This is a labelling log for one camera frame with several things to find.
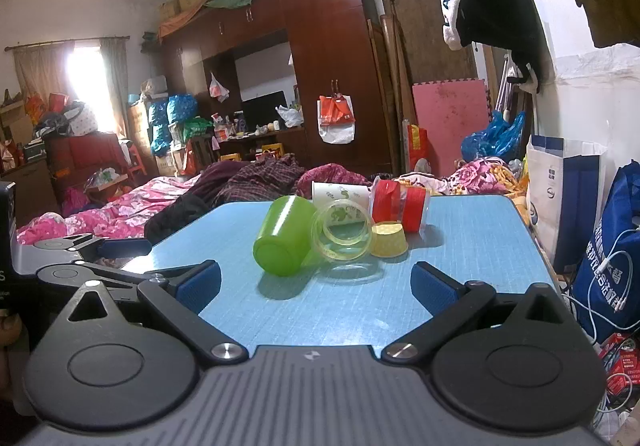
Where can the black hanging garment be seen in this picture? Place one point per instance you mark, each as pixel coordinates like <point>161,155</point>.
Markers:
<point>505,20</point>

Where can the person's left hand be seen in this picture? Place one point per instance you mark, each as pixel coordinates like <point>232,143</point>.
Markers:
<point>7,328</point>

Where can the clear plastic cup green print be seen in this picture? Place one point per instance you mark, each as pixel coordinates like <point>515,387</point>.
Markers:
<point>345,226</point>

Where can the beige curtain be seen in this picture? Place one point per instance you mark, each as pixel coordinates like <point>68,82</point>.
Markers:
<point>114,85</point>
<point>32,73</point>

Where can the clear cup red label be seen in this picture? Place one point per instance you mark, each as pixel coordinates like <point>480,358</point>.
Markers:
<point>400,206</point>

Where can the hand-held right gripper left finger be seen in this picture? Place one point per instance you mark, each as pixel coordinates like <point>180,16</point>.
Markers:
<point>201,285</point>

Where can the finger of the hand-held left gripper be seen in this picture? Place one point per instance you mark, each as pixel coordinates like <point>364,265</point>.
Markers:
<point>112,276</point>
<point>125,247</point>

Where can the white paper shopping bag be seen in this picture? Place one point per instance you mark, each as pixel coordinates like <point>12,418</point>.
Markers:
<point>560,196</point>

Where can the red gift bag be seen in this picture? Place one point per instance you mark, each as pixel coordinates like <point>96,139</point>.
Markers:
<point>417,145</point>

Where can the pink yellow floral blanket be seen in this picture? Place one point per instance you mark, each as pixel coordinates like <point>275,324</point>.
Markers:
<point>480,175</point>

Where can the maroon cloth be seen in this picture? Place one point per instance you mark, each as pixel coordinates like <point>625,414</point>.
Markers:
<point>215,178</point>

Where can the brown wooden wardrobe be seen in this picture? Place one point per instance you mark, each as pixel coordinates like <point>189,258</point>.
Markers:
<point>325,50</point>

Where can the small yellow cup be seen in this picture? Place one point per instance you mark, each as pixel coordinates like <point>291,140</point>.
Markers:
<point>388,241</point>

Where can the green plastic bag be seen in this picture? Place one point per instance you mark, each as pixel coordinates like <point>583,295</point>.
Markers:
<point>197,128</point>

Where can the red carton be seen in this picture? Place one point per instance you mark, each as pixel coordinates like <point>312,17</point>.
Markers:
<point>622,366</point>

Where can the small white plastic bag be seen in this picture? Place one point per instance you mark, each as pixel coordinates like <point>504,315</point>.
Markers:
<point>218,88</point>

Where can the pink foam mat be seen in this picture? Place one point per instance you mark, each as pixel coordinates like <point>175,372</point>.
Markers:
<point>450,120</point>

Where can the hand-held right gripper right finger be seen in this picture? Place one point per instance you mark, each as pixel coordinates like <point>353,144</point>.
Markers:
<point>431,282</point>

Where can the blue printed tote bag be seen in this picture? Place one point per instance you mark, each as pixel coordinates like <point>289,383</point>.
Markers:
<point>615,271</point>

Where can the white paper cup green print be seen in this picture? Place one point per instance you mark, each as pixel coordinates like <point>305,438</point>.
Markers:
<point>340,191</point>

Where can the pink floral cloth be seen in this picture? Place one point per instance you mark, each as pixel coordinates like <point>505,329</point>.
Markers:
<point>330,175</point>

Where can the blue patterned bag stack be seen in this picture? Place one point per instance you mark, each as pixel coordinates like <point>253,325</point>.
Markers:
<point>167,120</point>

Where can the plaid cloth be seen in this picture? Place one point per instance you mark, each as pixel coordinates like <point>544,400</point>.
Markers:
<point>260,178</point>

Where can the red cabinet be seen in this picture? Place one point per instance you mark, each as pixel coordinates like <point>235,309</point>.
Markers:
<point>85,155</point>

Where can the black clothing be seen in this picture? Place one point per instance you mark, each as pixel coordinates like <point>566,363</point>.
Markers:
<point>180,221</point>

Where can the wooden board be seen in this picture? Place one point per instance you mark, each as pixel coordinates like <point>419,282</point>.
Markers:
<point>430,25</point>

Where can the blue plastic bag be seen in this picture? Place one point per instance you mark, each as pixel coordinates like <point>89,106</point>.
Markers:
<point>492,138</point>

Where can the white crumpled plastic bag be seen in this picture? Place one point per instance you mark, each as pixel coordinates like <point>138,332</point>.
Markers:
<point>290,116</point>

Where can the orange and white plastic bag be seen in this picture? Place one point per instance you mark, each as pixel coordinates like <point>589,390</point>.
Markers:
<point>336,118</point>

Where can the black television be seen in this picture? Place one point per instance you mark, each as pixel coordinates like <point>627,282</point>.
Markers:
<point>263,110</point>

